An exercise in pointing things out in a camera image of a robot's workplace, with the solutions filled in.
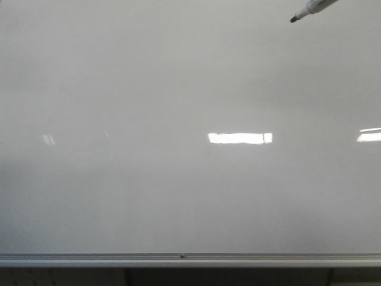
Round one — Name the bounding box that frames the white dry-erase marker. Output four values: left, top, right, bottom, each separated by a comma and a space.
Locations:
290, 0, 338, 23

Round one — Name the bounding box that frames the large white whiteboard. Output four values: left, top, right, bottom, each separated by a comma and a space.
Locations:
1, 1, 380, 253

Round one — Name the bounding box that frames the aluminium whiteboard tray rail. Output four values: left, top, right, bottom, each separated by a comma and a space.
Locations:
1, 253, 380, 268

